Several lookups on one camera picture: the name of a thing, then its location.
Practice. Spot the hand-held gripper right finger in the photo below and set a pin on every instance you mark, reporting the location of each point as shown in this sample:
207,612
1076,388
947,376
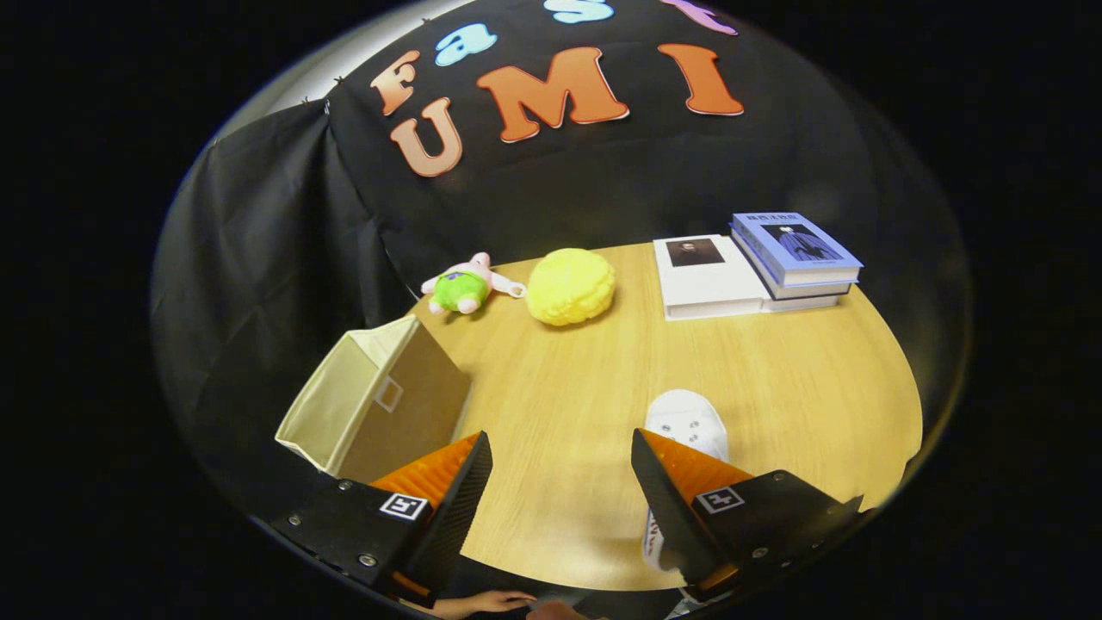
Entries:
667,517

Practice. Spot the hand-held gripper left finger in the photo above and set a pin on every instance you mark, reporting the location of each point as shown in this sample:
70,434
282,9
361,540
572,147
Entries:
456,517

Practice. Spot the white canvas shoe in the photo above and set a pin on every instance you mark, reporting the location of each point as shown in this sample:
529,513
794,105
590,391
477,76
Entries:
689,418

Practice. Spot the brown fabric storage box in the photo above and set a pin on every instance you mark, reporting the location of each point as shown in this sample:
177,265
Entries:
413,413

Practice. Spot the pink and green plush toy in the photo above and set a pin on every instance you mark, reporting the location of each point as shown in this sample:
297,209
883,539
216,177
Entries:
456,291

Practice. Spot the white book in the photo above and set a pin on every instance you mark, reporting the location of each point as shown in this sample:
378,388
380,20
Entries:
706,288

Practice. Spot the yellow fuzzy plush ball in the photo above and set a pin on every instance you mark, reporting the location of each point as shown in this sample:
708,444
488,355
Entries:
570,288

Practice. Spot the blue-spined book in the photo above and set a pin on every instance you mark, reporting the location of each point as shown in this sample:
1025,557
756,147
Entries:
809,293

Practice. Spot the blue book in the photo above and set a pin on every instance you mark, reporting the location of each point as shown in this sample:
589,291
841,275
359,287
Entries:
801,245

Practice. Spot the black backdrop cloth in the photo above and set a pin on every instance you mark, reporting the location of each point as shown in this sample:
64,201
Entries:
603,172

